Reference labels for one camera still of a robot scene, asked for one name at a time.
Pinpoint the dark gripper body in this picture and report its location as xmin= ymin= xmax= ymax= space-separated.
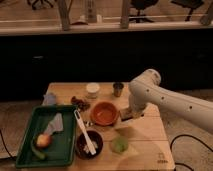
xmin=120 ymin=108 xmax=144 ymax=121

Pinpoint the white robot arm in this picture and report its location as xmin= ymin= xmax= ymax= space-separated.
xmin=120 ymin=69 xmax=213 ymax=134

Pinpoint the red bowl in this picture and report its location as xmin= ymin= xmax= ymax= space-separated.
xmin=90 ymin=102 xmax=118 ymax=126

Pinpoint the dark brown bowl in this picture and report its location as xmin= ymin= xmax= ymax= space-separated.
xmin=75 ymin=129 xmax=104 ymax=160

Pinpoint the metal cup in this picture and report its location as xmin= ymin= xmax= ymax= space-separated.
xmin=113 ymin=82 xmax=124 ymax=97

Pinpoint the green cup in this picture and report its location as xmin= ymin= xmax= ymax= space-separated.
xmin=110 ymin=136 xmax=128 ymax=154

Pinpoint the white lidded jar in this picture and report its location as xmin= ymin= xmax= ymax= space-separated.
xmin=86 ymin=83 xmax=100 ymax=98

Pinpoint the small metal object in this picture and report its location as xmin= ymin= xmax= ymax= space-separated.
xmin=85 ymin=121 xmax=94 ymax=127

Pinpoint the white spatula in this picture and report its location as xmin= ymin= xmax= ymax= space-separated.
xmin=74 ymin=110 xmax=96 ymax=155

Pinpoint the grey cloth in tray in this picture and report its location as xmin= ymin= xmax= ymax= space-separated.
xmin=44 ymin=113 xmax=63 ymax=135

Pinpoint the green plastic tray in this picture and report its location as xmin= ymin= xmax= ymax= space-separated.
xmin=15 ymin=105 xmax=76 ymax=168

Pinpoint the red apple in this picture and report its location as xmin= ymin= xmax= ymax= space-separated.
xmin=36 ymin=134 xmax=52 ymax=148

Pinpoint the black office chair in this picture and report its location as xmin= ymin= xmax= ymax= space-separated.
xmin=129 ymin=0 xmax=159 ymax=23

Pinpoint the green cucumber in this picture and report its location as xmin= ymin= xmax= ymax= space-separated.
xmin=30 ymin=141 xmax=46 ymax=160

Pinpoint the black cable on floor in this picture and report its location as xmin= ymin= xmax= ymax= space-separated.
xmin=169 ymin=133 xmax=213 ymax=171

